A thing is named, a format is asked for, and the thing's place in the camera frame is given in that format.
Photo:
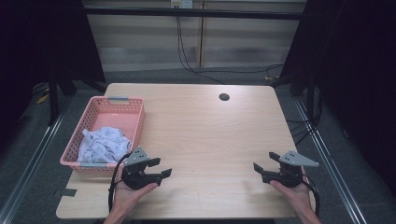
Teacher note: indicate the yellow floor object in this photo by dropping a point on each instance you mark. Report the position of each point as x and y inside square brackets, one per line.
[43, 99]

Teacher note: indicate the metal floor rail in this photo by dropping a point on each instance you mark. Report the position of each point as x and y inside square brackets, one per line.
[330, 168]
[34, 158]

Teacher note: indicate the white wall power outlet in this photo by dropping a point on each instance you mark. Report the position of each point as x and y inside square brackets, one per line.
[182, 3]

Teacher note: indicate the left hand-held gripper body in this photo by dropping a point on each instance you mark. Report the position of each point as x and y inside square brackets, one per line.
[137, 175]

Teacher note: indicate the dark curtain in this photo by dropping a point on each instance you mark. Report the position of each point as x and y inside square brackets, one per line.
[351, 62]
[40, 40]

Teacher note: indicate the pink plastic basket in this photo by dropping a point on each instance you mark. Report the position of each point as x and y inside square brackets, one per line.
[118, 119]

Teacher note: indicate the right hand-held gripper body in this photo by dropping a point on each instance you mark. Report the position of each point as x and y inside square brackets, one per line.
[286, 175]

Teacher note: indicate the black horizontal frame bar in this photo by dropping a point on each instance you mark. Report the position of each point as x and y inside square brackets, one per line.
[193, 13]

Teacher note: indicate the black tape strip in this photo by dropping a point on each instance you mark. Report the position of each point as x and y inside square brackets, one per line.
[66, 192]

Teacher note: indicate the light blue patterned towel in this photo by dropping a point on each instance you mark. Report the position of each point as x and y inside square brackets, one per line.
[102, 146]

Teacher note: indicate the person's left hand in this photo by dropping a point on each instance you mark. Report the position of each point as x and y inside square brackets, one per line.
[129, 196]

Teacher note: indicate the black metal stand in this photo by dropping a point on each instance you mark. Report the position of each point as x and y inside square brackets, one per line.
[310, 96]
[53, 99]

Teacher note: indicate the person's right hand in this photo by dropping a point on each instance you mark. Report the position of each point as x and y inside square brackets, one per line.
[294, 196]

